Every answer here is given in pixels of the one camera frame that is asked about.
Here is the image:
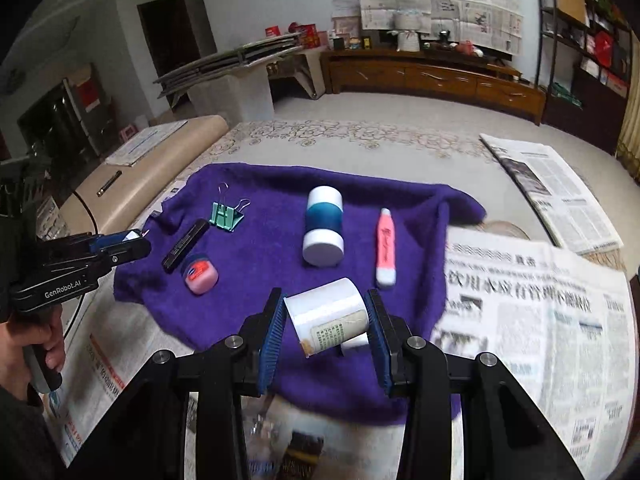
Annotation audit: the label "green binder clip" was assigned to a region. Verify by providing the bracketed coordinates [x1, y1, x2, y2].
[209, 183, 251, 233]

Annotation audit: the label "black cable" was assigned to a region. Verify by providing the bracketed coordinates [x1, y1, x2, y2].
[57, 187, 101, 341]

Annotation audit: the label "dark glass cabinet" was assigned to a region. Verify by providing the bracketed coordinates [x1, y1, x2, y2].
[17, 62, 108, 156]

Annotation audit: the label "dark wooden door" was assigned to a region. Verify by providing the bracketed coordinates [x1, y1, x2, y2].
[137, 0, 211, 78]

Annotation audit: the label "person's left forearm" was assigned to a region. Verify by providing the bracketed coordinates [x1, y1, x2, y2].
[0, 382, 68, 480]

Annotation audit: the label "person's left hand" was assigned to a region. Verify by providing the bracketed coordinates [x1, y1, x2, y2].
[0, 304, 67, 376]

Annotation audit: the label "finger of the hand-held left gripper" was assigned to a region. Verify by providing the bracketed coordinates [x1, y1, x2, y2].
[37, 230, 146, 261]
[90, 237, 152, 275]

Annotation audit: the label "white framed picture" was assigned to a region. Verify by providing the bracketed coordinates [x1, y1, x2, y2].
[331, 0, 362, 51]

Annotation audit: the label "beige side table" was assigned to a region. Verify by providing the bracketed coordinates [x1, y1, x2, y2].
[60, 115, 228, 241]

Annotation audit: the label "black and gold tube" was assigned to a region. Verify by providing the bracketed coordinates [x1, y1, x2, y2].
[282, 430, 326, 468]

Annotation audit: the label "stacked grey boards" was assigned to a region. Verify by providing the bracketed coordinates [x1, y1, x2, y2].
[155, 32, 306, 100]

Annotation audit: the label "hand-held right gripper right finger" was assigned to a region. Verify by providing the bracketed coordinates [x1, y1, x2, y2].
[366, 288, 586, 480]

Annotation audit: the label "folded newspaper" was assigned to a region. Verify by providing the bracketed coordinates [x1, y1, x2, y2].
[480, 134, 625, 256]

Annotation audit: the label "white paper documents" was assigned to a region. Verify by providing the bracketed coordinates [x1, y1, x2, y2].
[105, 120, 188, 167]

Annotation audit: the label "large spread newspaper sheet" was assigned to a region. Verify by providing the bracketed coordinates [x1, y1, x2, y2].
[37, 185, 201, 466]

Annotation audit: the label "white storage box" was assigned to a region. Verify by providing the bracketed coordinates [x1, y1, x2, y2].
[187, 67, 275, 123]

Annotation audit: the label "white wrapped bouquet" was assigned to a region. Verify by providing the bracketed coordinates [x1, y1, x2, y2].
[392, 12, 426, 53]

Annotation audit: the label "beige curtain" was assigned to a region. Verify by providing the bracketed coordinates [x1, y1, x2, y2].
[615, 25, 640, 183]

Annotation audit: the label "dark shelf unit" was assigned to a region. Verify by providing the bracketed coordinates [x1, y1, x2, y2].
[532, 0, 636, 156]

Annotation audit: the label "black pen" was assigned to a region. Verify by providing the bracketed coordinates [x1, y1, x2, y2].
[96, 170, 123, 197]

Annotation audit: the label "white labelled bottle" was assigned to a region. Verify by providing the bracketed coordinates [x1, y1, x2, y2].
[283, 277, 371, 358]

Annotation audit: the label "black rectangular tube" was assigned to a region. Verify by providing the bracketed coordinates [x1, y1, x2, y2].
[161, 218, 211, 274]

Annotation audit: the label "pink highlighter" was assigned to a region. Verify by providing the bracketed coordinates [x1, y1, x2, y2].
[375, 208, 398, 288]

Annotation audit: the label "white and teal jar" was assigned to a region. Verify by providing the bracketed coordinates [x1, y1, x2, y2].
[302, 186, 346, 267]

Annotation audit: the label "purple towel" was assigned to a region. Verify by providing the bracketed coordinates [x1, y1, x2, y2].
[114, 162, 488, 426]

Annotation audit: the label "red gift boxes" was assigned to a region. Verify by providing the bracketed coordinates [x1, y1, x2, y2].
[265, 22, 321, 48]

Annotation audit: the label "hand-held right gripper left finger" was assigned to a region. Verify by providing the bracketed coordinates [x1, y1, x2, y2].
[65, 287, 288, 480]

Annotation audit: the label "pink jar with blue lid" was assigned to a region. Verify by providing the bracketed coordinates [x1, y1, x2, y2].
[181, 254, 220, 295]

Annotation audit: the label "newspapers on wall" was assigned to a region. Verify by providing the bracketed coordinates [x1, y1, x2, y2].
[360, 0, 525, 58]

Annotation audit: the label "wooden TV cabinet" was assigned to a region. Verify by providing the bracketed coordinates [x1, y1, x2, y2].
[320, 47, 547, 126]

